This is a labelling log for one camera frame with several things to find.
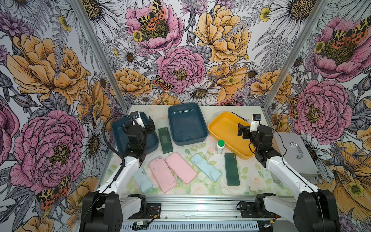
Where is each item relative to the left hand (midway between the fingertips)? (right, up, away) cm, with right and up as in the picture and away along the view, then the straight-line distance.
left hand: (142, 120), depth 82 cm
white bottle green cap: (+45, -16, +8) cm, 48 cm away
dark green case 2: (+51, -33, +2) cm, 61 cm away
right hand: (+59, -3, +3) cm, 59 cm away
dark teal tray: (+26, -4, +30) cm, 39 cm away
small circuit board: (+1, -52, -9) cm, 53 cm away
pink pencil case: (+11, -31, +3) cm, 33 cm away
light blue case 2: (+36, -28, +6) cm, 46 cm away
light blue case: (0, -33, 0) cm, 33 cm away
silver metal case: (+84, -18, -3) cm, 86 cm away
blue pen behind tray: (+66, +2, +26) cm, 71 cm away
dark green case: (+10, -13, +18) cm, 24 cm away
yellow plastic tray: (+52, -5, +23) cm, 57 cm away
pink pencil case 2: (+22, -29, +6) cm, 37 cm away
